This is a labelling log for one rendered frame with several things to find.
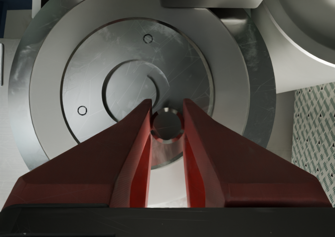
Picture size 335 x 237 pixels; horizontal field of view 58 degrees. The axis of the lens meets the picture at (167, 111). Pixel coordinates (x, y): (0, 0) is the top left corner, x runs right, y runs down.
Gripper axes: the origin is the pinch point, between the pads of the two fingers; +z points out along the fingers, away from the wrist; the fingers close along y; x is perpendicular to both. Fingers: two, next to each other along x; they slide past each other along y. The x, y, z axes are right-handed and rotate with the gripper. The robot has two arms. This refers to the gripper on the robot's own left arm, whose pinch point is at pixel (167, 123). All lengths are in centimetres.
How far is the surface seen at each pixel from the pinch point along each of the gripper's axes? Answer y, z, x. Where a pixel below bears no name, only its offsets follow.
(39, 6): 7.3, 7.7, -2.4
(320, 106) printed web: -16.6, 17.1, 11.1
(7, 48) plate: 26.3, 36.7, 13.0
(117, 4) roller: 2.6, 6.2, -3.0
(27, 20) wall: 132, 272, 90
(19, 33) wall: 136, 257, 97
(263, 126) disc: -5.2, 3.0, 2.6
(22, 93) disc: 8.0, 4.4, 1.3
